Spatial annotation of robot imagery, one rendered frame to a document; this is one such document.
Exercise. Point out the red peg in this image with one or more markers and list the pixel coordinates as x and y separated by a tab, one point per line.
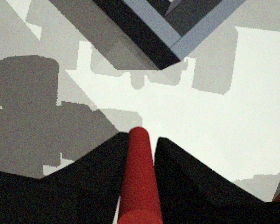
139	201

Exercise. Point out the white square plate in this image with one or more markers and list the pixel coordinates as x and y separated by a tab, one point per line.
164	7

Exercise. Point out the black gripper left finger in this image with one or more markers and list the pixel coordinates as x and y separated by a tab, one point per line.
85	192

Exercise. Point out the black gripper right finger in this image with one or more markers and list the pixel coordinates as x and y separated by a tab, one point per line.
192	193

